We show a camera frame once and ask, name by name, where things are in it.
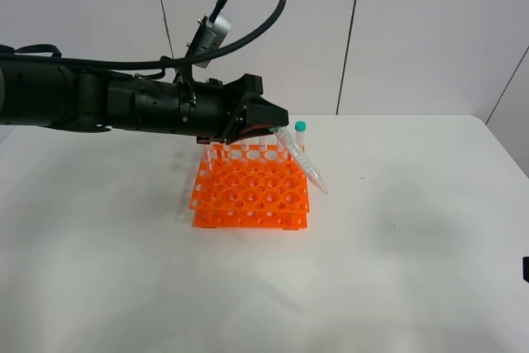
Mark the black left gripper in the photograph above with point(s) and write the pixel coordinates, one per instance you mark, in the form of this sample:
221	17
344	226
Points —
235	111

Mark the clear test tube green cap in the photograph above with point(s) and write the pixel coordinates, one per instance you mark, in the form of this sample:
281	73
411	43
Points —
300	158

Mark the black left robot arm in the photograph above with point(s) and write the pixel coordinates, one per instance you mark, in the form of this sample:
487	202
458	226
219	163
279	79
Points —
38	89

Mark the rightmost back row test tube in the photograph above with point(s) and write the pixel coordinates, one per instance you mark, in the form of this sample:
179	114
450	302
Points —
300	128

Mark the second row left test tube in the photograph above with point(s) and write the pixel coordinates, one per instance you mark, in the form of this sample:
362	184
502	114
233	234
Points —
207	156

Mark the orange plastic test tube rack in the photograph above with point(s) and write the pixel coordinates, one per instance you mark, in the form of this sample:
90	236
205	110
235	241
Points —
250	189

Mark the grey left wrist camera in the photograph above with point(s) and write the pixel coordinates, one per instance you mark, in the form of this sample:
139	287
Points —
209	35

